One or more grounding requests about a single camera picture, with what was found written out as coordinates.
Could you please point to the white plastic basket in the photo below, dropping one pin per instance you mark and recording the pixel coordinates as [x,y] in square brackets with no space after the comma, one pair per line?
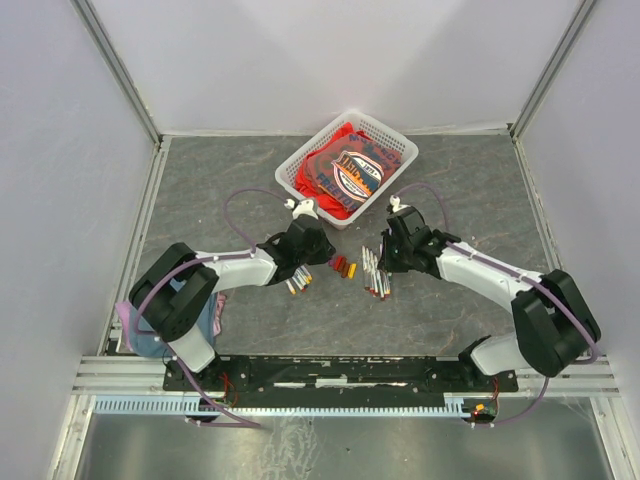
[383,134]

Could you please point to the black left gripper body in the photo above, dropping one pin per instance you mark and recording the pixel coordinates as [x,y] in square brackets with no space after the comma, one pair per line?
[319,254]

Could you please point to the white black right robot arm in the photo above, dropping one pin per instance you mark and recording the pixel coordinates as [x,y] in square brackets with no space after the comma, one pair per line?
[553,325]

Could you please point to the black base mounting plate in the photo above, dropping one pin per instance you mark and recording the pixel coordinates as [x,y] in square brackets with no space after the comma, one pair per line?
[259,372]

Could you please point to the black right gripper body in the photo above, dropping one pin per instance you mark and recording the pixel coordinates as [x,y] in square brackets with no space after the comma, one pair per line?
[395,253]

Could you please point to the red printed cloth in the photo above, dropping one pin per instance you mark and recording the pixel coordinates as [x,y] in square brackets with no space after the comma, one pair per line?
[346,172]

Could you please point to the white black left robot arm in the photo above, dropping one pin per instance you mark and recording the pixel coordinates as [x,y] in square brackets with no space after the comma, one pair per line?
[166,307]

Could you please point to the pens pile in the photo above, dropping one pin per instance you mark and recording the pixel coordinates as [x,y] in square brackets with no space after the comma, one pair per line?
[300,281]

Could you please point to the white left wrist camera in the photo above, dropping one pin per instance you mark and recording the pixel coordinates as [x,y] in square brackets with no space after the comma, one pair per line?
[305,207]

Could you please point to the blue pink cloth pile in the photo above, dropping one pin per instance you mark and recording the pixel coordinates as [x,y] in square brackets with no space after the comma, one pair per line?
[209,323]

